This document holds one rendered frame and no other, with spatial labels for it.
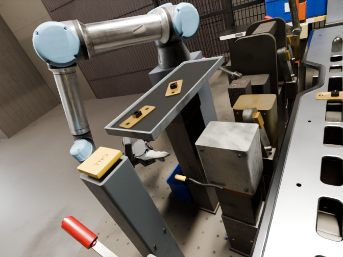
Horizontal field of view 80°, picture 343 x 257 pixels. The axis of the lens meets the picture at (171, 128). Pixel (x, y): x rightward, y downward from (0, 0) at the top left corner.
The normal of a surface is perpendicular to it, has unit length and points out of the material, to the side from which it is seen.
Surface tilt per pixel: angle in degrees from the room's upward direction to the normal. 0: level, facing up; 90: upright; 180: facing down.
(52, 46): 88
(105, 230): 0
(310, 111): 0
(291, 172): 0
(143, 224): 90
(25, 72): 90
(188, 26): 91
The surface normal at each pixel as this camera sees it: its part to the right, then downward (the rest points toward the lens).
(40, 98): 0.87, -0.02
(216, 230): -0.31, -0.80
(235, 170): -0.51, 0.60
